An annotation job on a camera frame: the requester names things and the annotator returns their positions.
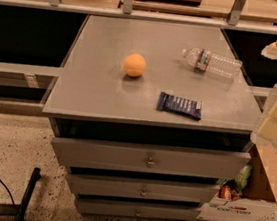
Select clear plastic water bottle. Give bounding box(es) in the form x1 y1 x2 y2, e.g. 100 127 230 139
182 48 242 79

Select dark blue rxbar wrapper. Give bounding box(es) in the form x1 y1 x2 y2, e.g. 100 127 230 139
157 91 202 121

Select cardboard box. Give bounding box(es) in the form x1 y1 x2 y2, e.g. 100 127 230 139
198 145 277 221

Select green snack bag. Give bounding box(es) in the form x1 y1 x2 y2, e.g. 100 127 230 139
234 164 252 191

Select top grey drawer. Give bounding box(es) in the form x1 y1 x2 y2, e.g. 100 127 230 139
52 138 251 179

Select grey drawer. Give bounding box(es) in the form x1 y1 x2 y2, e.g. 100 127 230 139
75 198 200 221
67 174 219 204
52 138 251 179

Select orange snack packet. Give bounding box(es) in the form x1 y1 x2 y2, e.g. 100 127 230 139
219 185 241 201

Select grey drawer cabinet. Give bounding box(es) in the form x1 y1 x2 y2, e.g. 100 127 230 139
44 16 259 212

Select orange ball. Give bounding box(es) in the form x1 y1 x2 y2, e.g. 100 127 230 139
123 53 146 78

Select middle grey drawer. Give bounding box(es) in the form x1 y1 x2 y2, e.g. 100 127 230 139
67 174 219 204

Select bottom grey drawer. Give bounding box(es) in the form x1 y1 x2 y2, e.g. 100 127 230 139
75 198 200 221

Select black metal floor stand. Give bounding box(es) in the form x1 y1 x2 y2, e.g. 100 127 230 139
0 162 43 221

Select grey metal shelf rail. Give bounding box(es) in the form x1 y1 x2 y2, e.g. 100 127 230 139
0 0 277 35

